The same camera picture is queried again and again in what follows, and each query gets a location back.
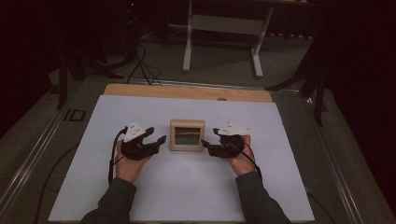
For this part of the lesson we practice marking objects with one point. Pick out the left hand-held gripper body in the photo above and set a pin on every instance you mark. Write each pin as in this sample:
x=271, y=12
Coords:
x=135, y=151

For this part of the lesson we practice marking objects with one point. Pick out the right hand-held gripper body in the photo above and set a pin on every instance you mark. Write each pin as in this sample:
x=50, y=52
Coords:
x=229, y=149

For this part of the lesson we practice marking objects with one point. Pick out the wooden picture frame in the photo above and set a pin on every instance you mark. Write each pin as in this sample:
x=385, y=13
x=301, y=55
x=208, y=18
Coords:
x=187, y=124

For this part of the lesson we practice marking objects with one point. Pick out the person's left hand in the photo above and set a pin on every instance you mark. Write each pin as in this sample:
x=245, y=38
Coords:
x=129, y=169

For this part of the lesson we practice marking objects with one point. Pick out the person's right hand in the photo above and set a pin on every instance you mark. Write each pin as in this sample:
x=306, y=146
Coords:
x=244, y=163

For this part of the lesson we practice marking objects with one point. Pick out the white table sheet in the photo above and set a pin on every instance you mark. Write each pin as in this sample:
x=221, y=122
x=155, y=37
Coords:
x=186, y=180

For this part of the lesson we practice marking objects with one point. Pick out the black tripod stand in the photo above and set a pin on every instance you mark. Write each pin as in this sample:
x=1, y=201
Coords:
x=317, y=93

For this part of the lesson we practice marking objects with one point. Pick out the metal floor rail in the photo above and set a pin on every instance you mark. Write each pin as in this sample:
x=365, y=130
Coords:
x=336, y=174
x=28, y=161
x=202, y=84

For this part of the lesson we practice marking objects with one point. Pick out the white desk frame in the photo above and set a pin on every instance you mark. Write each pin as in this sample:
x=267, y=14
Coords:
x=224, y=25

